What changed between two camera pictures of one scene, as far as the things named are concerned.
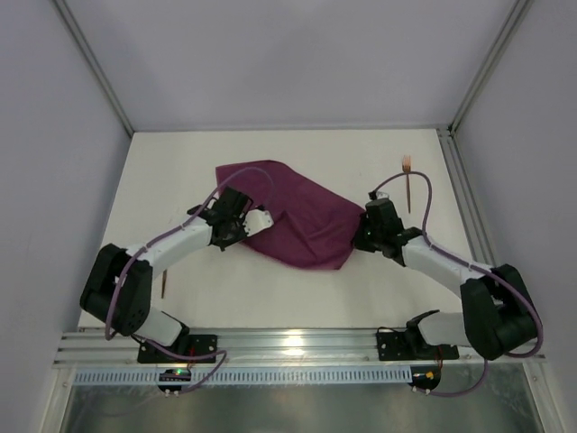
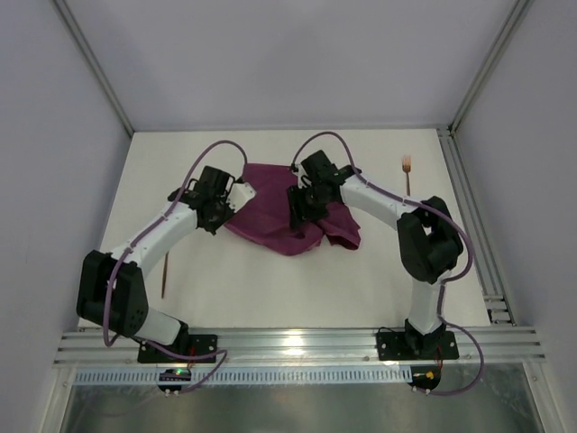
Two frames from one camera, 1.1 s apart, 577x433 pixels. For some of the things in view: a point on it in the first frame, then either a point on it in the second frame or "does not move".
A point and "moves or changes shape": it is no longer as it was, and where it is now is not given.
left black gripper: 232,231 -> 216,213
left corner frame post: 93,62 does not move
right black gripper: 365,237 -> 302,207
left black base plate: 188,344 does not move
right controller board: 425,377 does not move
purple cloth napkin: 312,227 moves or changes shape
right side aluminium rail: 464,198 does not move
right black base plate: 412,346 does not move
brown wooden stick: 165,271 does not move
